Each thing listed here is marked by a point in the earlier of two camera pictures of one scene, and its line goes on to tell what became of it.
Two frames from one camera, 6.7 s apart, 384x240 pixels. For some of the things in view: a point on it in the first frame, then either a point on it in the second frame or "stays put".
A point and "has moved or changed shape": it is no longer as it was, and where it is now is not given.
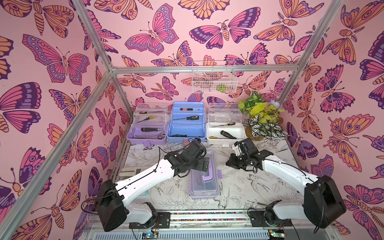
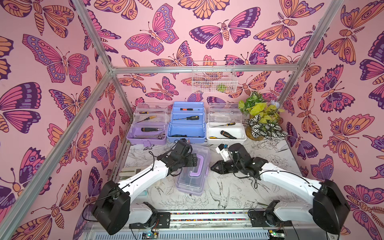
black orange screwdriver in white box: [225, 133] stays put
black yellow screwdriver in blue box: [193, 117] stays put
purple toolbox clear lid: [205, 184] has moved or changed shape
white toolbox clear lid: [224, 113] stays put
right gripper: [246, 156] → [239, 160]
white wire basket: [214, 77] stays put
